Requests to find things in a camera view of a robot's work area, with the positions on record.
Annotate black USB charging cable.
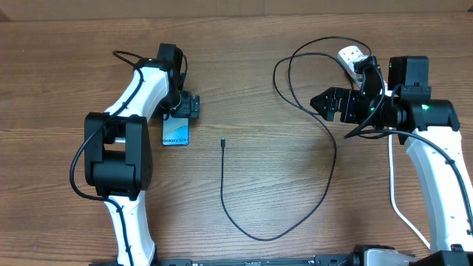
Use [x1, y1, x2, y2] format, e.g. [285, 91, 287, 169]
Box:
[220, 35, 373, 242]

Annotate blue Samsung Galaxy smartphone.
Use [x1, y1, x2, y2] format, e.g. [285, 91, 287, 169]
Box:
[162, 116, 189, 146]

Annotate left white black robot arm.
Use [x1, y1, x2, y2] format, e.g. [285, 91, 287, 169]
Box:
[78, 43, 200, 265]

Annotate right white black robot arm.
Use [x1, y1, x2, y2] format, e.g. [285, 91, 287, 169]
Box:
[310, 53, 472, 265]

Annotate white power strip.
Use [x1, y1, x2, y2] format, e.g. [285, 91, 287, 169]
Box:
[337, 45, 368, 86]

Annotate white power strip cord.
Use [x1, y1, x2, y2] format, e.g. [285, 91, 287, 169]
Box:
[387, 127, 432, 250]

